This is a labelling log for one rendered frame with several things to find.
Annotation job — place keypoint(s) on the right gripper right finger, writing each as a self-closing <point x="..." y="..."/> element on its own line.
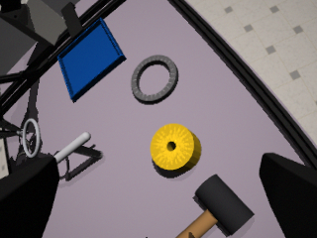
<point x="291" y="190"/>

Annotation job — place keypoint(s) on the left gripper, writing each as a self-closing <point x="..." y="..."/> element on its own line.
<point x="9" y="126"/>

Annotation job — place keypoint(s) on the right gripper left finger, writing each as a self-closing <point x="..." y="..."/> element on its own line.
<point x="26" y="199"/>

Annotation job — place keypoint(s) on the black rubber mallet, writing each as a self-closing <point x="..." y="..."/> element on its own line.
<point x="222" y="204"/>

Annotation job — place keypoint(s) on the blue tray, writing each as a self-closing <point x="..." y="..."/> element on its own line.
<point x="89" y="58"/>

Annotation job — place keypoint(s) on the white ring with attached rope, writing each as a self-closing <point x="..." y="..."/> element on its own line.
<point x="25" y="141"/>

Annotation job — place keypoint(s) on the dark grey ring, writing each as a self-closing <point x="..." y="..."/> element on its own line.
<point x="163" y="94"/>

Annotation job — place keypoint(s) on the white rounded bar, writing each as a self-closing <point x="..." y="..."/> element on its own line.
<point x="73" y="146"/>

